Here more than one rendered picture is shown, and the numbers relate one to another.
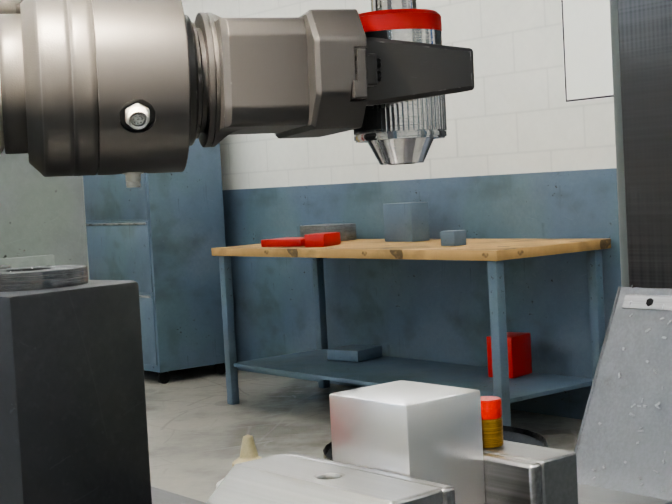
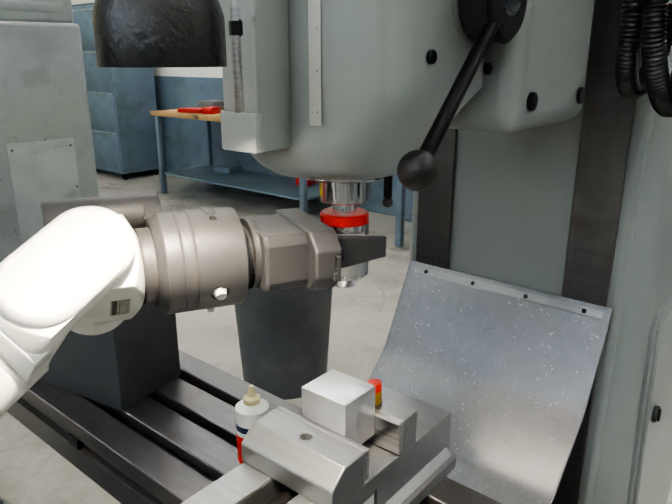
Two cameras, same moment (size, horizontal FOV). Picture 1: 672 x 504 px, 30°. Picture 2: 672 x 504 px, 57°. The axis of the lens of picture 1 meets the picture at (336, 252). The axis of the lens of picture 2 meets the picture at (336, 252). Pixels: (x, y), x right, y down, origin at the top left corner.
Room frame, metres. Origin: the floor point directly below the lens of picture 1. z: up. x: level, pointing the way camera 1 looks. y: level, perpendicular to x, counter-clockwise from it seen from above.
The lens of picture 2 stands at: (0.07, 0.09, 1.41)
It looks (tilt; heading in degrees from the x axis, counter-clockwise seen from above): 17 degrees down; 349
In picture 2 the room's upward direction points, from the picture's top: straight up
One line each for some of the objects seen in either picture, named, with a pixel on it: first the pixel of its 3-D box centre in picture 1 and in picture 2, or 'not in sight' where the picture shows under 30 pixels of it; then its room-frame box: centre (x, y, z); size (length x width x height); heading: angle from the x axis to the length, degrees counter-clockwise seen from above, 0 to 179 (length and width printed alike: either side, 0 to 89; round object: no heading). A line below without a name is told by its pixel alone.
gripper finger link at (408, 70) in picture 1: (413, 70); (357, 250); (0.60, -0.04, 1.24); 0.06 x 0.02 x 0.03; 104
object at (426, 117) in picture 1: (397, 87); (344, 247); (0.63, -0.04, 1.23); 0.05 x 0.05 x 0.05
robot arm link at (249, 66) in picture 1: (217, 85); (254, 255); (0.61, 0.05, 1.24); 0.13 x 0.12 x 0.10; 14
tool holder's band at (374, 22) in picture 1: (394, 25); (344, 216); (0.63, -0.04, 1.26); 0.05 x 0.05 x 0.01
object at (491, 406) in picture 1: (487, 421); (374, 391); (0.66, -0.08, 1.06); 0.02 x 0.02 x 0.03
